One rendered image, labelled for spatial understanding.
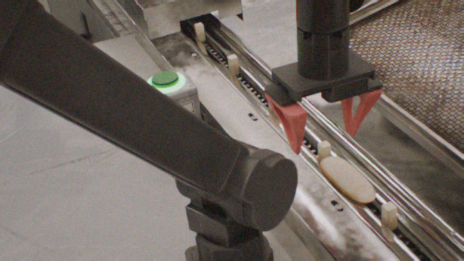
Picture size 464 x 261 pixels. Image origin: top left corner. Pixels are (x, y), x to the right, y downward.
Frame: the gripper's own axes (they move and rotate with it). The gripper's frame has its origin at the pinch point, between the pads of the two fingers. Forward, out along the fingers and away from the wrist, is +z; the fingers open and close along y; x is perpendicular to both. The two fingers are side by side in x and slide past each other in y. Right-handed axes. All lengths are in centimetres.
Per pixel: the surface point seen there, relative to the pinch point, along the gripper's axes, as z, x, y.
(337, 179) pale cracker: 4.8, 2.5, -0.4
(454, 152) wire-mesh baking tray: 0.3, 9.9, -11.2
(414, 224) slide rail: 5.7, 12.8, -4.0
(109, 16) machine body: 7, -71, 7
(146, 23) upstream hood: 0.6, -46.8, 6.7
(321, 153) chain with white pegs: 4.5, -3.0, -1.4
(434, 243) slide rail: 5.8, 16.3, -4.0
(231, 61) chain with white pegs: 3.1, -30.6, -1.6
